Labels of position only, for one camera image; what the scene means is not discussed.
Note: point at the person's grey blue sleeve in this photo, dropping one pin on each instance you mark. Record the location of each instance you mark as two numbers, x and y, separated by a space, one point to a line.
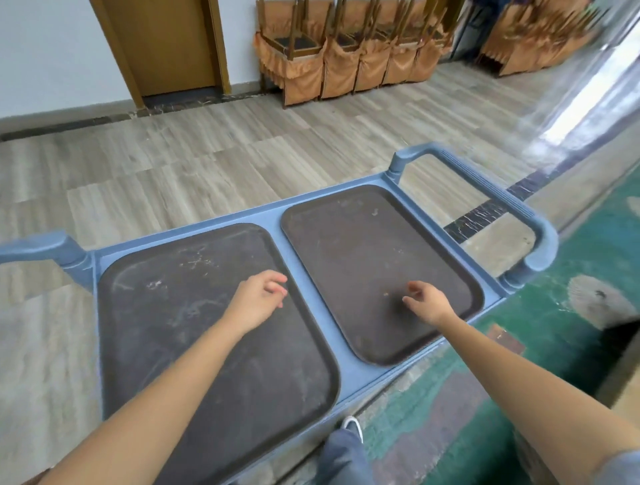
622 469

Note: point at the person's right forearm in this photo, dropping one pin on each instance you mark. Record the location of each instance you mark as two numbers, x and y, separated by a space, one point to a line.
510 379

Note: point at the person's blue trouser leg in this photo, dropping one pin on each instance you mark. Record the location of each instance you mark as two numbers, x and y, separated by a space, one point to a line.
342 459

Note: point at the blue plastic service cart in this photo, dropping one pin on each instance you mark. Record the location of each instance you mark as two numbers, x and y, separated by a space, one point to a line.
542 250

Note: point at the large dark brown tray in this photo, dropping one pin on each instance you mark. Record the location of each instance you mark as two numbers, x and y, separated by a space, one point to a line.
150 325

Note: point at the green patterned carpet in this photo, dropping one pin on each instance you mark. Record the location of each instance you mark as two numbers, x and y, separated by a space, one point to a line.
560 339

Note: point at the person's white shoe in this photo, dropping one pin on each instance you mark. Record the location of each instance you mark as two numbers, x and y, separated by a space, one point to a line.
352 424

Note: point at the person's right hand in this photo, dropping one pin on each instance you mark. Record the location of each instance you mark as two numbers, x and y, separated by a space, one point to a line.
432 305

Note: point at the person's left thumb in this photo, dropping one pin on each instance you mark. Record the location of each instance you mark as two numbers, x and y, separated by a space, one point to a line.
279 300

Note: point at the person's left hand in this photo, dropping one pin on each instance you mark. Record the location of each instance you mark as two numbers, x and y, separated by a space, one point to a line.
252 300

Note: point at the stack of orange covered chairs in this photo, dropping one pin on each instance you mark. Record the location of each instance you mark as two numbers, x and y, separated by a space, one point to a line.
345 55
535 35

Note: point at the brown wooden door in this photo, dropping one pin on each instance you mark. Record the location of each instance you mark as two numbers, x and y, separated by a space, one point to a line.
165 45

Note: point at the person's left forearm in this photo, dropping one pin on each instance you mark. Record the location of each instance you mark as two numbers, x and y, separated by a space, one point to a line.
160 389

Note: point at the person's right thumb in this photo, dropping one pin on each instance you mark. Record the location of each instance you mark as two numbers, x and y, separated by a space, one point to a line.
412 301

